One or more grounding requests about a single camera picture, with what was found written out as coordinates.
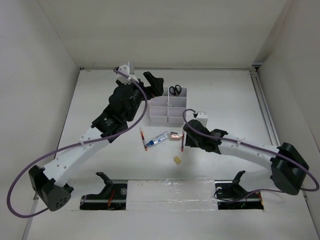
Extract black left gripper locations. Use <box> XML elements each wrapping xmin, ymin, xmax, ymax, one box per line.
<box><xmin>117</xmin><ymin>72</ymin><xmax>163</xmax><ymax>122</ymax></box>

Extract red pen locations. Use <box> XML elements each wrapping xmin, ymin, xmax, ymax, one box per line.
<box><xmin>139</xmin><ymin>127</ymin><xmax>148</xmax><ymax>151</ymax></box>
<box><xmin>180</xmin><ymin>131</ymin><xmax>185</xmax><ymax>152</ymax></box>

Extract black handled scissors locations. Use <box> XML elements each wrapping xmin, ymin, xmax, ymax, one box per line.
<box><xmin>168</xmin><ymin>84</ymin><xmax>182</xmax><ymax>96</ymax></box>

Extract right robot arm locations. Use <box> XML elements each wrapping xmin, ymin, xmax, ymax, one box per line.
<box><xmin>183</xmin><ymin>119</ymin><xmax>309</xmax><ymax>197</ymax></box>

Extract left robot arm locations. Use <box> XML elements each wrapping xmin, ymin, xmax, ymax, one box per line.
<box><xmin>28</xmin><ymin>65</ymin><xmax>164</xmax><ymax>212</ymax></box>

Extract pink white stapler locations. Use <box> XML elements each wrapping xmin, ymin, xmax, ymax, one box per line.
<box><xmin>169</xmin><ymin>131</ymin><xmax>183</xmax><ymax>141</ymax></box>

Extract white right organizer bin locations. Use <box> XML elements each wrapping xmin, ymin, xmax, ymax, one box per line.
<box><xmin>168</xmin><ymin>87</ymin><xmax>187</xmax><ymax>125</ymax></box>

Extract yellow eraser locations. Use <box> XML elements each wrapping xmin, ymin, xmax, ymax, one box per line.
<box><xmin>173</xmin><ymin>156</ymin><xmax>182</xmax><ymax>165</ymax></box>

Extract clear blue glue bottle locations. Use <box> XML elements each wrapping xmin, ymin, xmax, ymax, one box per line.
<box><xmin>146</xmin><ymin>131</ymin><xmax>170</xmax><ymax>147</ymax></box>

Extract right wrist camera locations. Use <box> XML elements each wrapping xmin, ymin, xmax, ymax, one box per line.
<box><xmin>193</xmin><ymin>111</ymin><xmax>208</xmax><ymax>127</ymax></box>

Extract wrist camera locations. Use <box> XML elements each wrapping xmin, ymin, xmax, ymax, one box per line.
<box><xmin>115</xmin><ymin>61</ymin><xmax>135</xmax><ymax>85</ymax></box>
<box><xmin>193</xmin><ymin>111</ymin><xmax>208</xmax><ymax>127</ymax></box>

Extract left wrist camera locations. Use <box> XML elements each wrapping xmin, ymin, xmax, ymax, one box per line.
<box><xmin>115</xmin><ymin>61</ymin><xmax>135</xmax><ymax>85</ymax></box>

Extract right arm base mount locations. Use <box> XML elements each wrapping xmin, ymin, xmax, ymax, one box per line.
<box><xmin>213</xmin><ymin>170</ymin><xmax>264</xmax><ymax>210</ymax></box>

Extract metal rail right side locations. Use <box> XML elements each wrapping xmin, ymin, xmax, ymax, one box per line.
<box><xmin>249</xmin><ymin>64</ymin><xmax>280</xmax><ymax>146</ymax></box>

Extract metal rail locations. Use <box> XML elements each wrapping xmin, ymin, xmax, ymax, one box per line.
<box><xmin>249</xmin><ymin>64</ymin><xmax>280</xmax><ymax>146</ymax></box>
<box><xmin>79</xmin><ymin>178</ymin><xmax>266</xmax><ymax>204</ymax></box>

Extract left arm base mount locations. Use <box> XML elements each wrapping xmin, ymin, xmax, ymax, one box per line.
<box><xmin>79</xmin><ymin>172</ymin><xmax>128</xmax><ymax>211</ymax></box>

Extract metal front rail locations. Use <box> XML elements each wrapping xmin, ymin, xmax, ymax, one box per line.
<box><xmin>79</xmin><ymin>178</ymin><xmax>266</xmax><ymax>204</ymax></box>

